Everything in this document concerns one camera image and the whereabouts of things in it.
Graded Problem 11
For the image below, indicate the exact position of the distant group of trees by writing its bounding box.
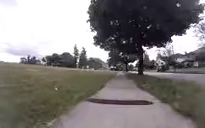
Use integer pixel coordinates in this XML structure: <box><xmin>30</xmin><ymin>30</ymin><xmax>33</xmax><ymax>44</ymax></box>
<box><xmin>19</xmin><ymin>44</ymin><xmax>106</xmax><ymax>71</ymax></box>

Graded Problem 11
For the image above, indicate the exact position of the grey concrete pavement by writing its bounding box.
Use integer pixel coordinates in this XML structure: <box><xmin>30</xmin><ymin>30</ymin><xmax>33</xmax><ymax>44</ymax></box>
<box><xmin>53</xmin><ymin>71</ymin><xmax>200</xmax><ymax>128</ymax></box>

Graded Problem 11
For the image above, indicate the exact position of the large dark leafy tree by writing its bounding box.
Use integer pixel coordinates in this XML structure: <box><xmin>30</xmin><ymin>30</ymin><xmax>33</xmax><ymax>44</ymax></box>
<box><xmin>87</xmin><ymin>0</ymin><xmax>205</xmax><ymax>76</ymax></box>

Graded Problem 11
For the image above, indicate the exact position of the wide grass field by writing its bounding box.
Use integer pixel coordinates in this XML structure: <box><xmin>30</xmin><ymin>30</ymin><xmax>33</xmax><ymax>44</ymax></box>
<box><xmin>0</xmin><ymin>60</ymin><xmax>120</xmax><ymax>128</ymax></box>

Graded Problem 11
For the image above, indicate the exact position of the grass verge strip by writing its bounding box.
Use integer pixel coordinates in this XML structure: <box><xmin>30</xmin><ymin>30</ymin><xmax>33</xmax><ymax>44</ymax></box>
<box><xmin>125</xmin><ymin>72</ymin><xmax>205</xmax><ymax>128</ymax></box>

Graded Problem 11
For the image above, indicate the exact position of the row of houses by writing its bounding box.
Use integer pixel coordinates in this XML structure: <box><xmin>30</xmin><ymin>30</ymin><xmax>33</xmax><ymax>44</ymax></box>
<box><xmin>173</xmin><ymin>46</ymin><xmax>205</xmax><ymax>69</ymax></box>

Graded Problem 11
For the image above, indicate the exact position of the house lawn grass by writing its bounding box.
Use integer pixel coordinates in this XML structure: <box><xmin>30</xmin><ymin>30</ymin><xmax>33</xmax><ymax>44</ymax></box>
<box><xmin>165</xmin><ymin>66</ymin><xmax>205</xmax><ymax>75</ymax></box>

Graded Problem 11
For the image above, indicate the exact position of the grey asphalt road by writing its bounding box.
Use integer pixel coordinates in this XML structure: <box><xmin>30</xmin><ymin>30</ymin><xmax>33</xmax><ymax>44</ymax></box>
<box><xmin>128</xmin><ymin>70</ymin><xmax>205</xmax><ymax>90</ymax></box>

